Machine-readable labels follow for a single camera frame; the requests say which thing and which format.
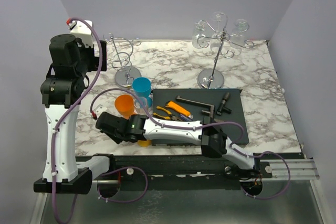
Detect small clear wine glass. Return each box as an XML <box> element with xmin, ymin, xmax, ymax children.
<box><xmin>134</xmin><ymin>97</ymin><xmax>148</xmax><ymax>114</ymax></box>

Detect clear tumbler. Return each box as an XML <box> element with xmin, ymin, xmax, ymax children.
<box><xmin>230</xmin><ymin>19</ymin><xmax>249</xmax><ymax>49</ymax></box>

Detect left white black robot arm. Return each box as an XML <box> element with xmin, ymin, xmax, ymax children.
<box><xmin>33</xmin><ymin>34</ymin><xmax>117</xmax><ymax>195</ymax></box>

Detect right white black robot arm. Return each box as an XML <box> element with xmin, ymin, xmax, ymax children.
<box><xmin>96</xmin><ymin>112</ymin><xmax>261</xmax><ymax>178</ymax></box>

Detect tall chrome wine glass rack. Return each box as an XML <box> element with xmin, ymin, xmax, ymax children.
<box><xmin>197</xmin><ymin>21</ymin><xmax>255</xmax><ymax>89</ymax></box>

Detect orange plastic goblet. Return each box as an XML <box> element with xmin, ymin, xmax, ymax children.
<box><xmin>114</xmin><ymin>94</ymin><xmax>134</xmax><ymax>119</ymax></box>

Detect yellow plastic cup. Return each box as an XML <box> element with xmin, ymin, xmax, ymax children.
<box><xmin>137</xmin><ymin>140</ymin><xmax>152</xmax><ymax>148</ymax></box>

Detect blue plastic goblet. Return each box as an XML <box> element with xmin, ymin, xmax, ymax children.
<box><xmin>132</xmin><ymin>77</ymin><xmax>153</xmax><ymax>108</ymax></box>

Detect yellow utility knife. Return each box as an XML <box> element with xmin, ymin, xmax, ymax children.
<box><xmin>165</xmin><ymin>101</ymin><xmax>193</xmax><ymax>119</ymax></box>

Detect red blue screwdriver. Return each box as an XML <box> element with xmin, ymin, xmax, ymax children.
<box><xmin>179</xmin><ymin>114</ymin><xmax>192</xmax><ymax>122</ymax></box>

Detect black t-shaped tool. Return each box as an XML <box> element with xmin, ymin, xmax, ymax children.
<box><xmin>216</xmin><ymin>92</ymin><xmax>232</xmax><ymax>115</ymax></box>

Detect dark grey tray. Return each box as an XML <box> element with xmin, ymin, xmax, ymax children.
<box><xmin>152</xmin><ymin>89</ymin><xmax>249</xmax><ymax>146</ymax></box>

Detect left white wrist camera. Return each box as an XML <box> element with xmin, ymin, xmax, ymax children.
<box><xmin>66</xmin><ymin>20</ymin><xmax>93</xmax><ymax>48</ymax></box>

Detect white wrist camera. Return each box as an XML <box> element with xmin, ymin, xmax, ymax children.
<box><xmin>92</xmin><ymin>104</ymin><xmax>109</xmax><ymax>120</ymax></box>
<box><xmin>66</xmin><ymin>20</ymin><xmax>93</xmax><ymax>48</ymax></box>

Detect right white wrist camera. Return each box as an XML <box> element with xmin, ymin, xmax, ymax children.
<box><xmin>92</xmin><ymin>104</ymin><xmax>109</xmax><ymax>120</ymax></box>

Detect small chrome wire rack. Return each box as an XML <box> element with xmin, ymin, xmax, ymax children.
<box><xmin>103</xmin><ymin>33</ymin><xmax>142</xmax><ymax>89</ymax></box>

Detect aluminium frame rail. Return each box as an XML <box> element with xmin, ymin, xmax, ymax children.
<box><xmin>107</xmin><ymin>155</ymin><xmax>319</xmax><ymax>181</ymax></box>

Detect yellow handled pliers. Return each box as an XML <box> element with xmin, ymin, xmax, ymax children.
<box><xmin>153</xmin><ymin>106</ymin><xmax>182</xmax><ymax>121</ymax></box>

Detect long black metal bracket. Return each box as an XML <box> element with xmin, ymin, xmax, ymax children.
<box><xmin>175</xmin><ymin>95</ymin><xmax>223</xmax><ymax>122</ymax></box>

